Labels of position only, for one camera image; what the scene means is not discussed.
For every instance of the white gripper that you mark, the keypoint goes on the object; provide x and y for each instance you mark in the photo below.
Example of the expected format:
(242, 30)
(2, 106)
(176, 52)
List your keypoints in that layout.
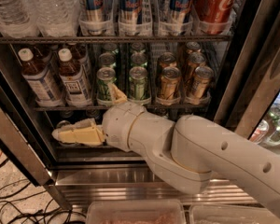
(118, 126)

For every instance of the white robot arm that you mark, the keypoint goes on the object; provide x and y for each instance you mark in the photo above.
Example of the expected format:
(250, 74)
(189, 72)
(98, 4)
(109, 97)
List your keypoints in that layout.
(184, 153)

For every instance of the stainless steel fridge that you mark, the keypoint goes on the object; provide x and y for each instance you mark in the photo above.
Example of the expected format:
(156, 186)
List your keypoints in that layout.
(247, 79)

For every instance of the open fridge door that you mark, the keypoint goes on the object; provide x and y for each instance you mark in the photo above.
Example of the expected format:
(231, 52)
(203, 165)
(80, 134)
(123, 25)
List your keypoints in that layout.
(19, 139)

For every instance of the right clear water bottle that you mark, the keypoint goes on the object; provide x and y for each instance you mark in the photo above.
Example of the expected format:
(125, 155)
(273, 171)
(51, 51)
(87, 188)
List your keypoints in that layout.
(56, 18)

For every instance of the clear water bottle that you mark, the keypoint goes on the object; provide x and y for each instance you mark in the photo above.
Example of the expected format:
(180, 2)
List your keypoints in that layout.
(56, 18)
(15, 20)

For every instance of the left clear water bottle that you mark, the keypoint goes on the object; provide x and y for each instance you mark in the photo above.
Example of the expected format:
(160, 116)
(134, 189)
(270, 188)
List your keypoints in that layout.
(15, 20)

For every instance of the front left green can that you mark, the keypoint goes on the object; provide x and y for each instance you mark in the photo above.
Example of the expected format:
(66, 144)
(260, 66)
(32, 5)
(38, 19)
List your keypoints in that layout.
(105, 76)

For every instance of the left blue Pepsi can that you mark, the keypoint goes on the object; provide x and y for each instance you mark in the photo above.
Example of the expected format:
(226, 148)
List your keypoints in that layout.
(62, 123)

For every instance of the front right green can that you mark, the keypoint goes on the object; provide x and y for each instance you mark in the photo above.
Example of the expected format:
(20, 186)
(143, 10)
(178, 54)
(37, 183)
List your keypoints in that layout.
(138, 85)

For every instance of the second row left green can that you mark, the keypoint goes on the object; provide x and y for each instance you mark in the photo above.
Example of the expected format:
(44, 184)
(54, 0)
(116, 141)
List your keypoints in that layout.
(107, 59)

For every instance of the second row green can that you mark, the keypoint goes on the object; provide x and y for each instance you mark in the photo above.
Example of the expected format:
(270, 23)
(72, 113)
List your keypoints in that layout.
(139, 59)
(107, 59)

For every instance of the second row right green can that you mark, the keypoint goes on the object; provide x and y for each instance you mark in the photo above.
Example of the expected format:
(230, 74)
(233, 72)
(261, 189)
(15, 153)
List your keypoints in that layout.
(139, 59)

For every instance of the front left gold can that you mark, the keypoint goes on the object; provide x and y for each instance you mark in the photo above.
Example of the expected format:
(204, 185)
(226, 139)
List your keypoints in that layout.
(168, 85)

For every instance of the second row left gold can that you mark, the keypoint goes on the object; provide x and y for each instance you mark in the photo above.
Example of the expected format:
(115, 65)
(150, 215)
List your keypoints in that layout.
(165, 60)

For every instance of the second row gold can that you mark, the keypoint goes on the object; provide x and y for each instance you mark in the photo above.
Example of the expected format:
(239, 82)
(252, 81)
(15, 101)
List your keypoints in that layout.
(194, 60)
(165, 60)

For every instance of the left clear plastic bin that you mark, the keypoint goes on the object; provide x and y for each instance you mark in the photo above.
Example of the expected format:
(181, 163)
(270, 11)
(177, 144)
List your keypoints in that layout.
(136, 212)

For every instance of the clear plastic bin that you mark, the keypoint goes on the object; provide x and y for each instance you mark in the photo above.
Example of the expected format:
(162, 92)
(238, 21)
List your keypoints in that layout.
(230, 214)
(136, 212)

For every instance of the second row right gold can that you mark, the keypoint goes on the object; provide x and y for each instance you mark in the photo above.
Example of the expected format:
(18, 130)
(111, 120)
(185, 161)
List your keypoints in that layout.
(194, 60)

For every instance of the front right gold can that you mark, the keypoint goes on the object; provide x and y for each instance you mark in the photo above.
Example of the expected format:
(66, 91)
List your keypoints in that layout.
(199, 84)

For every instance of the left Red Bull can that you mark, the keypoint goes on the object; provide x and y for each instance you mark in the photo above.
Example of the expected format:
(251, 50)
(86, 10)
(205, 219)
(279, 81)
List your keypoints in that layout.
(98, 14)

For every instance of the red bull can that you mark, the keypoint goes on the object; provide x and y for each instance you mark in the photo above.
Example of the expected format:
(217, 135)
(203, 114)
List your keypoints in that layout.
(98, 14)
(130, 15)
(178, 15)

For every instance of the middle Red Bull can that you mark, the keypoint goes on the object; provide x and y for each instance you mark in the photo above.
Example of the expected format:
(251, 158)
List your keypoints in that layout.
(130, 15)

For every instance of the right clear plastic bin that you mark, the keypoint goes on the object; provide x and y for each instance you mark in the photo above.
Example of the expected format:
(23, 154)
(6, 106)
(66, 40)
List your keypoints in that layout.
(230, 214)

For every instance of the right Red Bull can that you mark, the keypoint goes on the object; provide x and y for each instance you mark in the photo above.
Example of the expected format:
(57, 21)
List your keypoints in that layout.
(178, 15)

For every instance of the red Coca-Cola can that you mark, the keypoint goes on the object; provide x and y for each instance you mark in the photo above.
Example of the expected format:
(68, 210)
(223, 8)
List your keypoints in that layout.
(213, 15)

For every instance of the middle wire shelf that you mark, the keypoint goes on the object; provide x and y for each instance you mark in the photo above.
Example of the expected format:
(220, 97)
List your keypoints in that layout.
(103, 107)

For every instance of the wire shelf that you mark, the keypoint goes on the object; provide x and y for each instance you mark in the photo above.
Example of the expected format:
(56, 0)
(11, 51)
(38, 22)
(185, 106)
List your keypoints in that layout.
(113, 39)
(103, 107)

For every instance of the upper wire shelf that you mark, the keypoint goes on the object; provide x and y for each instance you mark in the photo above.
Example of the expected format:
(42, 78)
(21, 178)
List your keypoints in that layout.
(113, 39)

